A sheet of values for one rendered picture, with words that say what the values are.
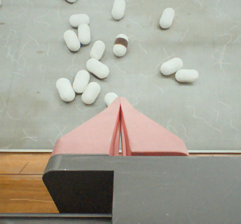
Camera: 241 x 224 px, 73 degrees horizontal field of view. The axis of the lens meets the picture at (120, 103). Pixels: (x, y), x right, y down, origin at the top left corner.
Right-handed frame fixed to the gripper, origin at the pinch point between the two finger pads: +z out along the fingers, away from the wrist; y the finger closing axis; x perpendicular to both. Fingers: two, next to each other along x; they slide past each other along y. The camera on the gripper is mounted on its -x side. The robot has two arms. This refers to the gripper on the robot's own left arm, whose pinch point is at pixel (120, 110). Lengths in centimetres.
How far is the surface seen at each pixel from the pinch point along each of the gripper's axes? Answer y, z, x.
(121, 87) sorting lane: -0.2, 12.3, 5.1
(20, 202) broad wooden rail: 11.8, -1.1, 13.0
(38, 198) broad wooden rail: 9.7, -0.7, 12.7
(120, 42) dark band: 0.1, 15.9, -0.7
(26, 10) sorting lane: 16.8, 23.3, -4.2
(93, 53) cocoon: 4.1, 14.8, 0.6
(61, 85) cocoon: 8.4, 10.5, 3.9
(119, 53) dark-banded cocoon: 0.2, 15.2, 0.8
